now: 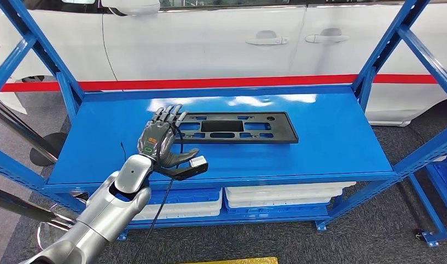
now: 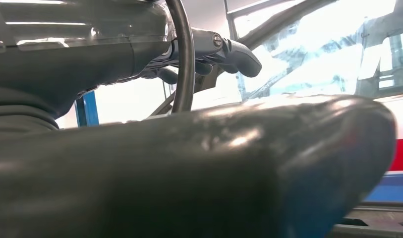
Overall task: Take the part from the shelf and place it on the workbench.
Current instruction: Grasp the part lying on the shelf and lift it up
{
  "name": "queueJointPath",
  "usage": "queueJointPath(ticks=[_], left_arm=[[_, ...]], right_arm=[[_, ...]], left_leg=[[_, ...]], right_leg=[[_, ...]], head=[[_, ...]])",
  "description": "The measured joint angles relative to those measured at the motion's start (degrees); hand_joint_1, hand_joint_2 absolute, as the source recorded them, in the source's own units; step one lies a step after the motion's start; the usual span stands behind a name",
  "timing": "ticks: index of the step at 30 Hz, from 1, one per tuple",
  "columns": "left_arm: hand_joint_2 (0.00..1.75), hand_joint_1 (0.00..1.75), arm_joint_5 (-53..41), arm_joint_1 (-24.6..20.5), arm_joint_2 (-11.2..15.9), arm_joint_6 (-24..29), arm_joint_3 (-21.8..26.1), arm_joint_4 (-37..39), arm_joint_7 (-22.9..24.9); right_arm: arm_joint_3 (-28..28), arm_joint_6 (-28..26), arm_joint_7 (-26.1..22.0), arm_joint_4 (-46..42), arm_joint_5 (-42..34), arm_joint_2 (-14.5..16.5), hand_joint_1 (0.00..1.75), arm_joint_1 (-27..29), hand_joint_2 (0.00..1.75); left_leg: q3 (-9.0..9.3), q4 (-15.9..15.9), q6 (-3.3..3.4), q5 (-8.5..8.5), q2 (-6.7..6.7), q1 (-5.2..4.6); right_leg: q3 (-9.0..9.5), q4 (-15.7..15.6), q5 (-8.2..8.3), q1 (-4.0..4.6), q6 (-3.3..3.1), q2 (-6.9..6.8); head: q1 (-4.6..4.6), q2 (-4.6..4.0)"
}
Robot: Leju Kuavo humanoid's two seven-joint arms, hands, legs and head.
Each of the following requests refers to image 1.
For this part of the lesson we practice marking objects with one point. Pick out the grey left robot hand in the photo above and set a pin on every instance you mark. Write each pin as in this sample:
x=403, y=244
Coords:
x=154, y=138

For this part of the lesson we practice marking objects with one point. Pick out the black plastic plate frame part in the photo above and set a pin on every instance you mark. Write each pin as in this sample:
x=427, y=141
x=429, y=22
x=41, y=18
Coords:
x=281, y=135

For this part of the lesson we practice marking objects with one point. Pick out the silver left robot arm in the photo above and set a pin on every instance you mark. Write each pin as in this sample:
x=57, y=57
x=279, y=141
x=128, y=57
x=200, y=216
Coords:
x=110, y=215

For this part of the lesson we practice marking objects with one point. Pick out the blue metal shelf rack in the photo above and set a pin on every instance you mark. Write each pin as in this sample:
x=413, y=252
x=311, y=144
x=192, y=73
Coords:
x=427, y=207
x=318, y=145

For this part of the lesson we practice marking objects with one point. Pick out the red barrier belt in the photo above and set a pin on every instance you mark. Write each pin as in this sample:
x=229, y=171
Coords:
x=208, y=83

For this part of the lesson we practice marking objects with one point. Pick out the white car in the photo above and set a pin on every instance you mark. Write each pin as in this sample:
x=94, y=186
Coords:
x=190, y=43

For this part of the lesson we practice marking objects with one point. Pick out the white car side mirror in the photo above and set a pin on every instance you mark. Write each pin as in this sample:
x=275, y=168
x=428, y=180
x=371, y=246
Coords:
x=132, y=7

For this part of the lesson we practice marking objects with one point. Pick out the yellow floor tape square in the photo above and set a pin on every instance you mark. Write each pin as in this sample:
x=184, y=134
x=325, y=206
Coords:
x=230, y=261

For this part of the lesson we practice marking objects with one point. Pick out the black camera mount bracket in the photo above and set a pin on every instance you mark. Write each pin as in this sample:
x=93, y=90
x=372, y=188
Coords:
x=181, y=173

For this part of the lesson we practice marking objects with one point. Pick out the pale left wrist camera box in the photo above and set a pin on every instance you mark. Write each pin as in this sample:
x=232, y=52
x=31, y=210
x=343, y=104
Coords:
x=198, y=161

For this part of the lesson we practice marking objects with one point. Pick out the stanchion post with dark base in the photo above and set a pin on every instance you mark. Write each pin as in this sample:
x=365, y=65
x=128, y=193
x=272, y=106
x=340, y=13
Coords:
x=48, y=153

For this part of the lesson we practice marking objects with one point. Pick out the stanchion post with chrome base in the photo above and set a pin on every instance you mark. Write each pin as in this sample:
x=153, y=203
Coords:
x=26, y=206

